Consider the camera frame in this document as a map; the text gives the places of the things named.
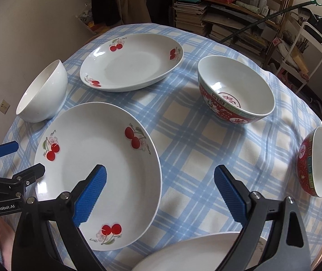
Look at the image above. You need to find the large cherry plate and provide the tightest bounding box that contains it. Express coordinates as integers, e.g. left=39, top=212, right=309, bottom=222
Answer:
left=132, top=232, right=268, bottom=271

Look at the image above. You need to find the wooden shelf unit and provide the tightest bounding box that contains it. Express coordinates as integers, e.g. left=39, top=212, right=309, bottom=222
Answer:
left=174, top=0, right=294, bottom=67

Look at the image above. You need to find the stack of books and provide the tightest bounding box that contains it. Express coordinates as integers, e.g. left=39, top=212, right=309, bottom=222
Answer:
left=173, top=2, right=208, bottom=36

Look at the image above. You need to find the long dark reaching pole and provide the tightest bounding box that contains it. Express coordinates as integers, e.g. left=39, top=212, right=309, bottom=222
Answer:
left=219, top=0, right=322, bottom=43

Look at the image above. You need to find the wall power outlet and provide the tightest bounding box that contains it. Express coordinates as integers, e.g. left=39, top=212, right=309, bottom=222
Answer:
left=0, top=99, right=10, bottom=114

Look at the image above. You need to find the red patterned bowl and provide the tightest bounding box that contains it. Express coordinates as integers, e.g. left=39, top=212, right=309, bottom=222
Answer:
left=197, top=55, right=275, bottom=125
left=296, top=127, right=322, bottom=198

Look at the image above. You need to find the plain white bowl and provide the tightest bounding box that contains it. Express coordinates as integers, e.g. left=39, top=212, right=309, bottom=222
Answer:
left=16, top=59, right=68, bottom=123

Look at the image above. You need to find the white rolling cart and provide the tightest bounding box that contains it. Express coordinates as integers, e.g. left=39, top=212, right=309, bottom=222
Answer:
left=274, top=18, right=322, bottom=94

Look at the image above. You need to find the small cherry plate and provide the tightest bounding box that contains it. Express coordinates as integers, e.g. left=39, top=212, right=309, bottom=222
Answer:
left=35, top=102, right=162, bottom=251

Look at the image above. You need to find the deep cherry plate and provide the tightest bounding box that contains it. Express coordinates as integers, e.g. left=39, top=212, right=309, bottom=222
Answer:
left=79, top=33, right=184, bottom=92

